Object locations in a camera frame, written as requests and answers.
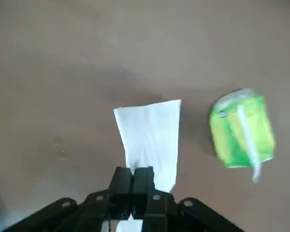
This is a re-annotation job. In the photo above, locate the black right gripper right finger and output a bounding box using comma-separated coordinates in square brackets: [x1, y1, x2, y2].
[132, 165, 245, 232]

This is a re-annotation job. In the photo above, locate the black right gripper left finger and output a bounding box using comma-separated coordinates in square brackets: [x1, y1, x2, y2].
[3, 166, 134, 232]

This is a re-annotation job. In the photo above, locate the green tissue pack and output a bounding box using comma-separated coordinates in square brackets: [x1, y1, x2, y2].
[209, 88, 276, 169]

